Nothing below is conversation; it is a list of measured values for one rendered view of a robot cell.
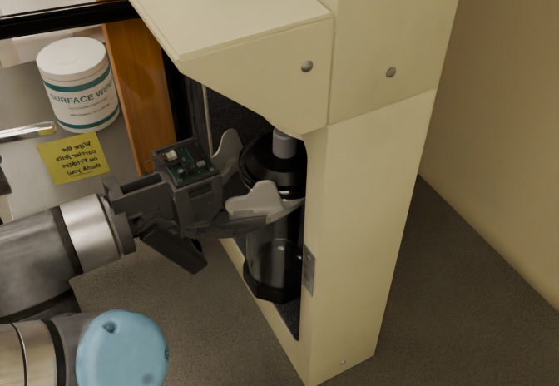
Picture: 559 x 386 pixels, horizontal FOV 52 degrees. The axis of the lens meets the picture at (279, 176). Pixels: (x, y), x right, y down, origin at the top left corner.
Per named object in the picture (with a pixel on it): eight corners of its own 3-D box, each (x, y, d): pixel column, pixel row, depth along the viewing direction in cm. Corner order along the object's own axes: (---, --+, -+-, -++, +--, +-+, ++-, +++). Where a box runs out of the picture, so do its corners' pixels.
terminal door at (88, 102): (205, 220, 94) (172, -8, 66) (8, 269, 87) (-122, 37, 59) (204, 217, 94) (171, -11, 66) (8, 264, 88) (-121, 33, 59)
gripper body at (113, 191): (229, 175, 59) (114, 216, 55) (233, 229, 65) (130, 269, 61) (200, 132, 64) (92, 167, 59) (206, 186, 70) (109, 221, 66)
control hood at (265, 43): (180, -33, 66) (169, -127, 59) (329, 129, 45) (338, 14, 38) (81, -10, 62) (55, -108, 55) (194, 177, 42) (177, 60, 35)
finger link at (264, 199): (311, 186, 60) (223, 191, 59) (309, 224, 64) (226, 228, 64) (308, 166, 62) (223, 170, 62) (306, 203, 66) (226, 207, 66)
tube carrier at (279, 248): (293, 231, 87) (301, 121, 73) (330, 284, 81) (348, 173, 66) (229, 257, 84) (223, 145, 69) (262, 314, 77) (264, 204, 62)
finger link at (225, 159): (266, 116, 68) (213, 156, 63) (266, 152, 73) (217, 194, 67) (246, 106, 70) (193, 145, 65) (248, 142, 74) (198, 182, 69)
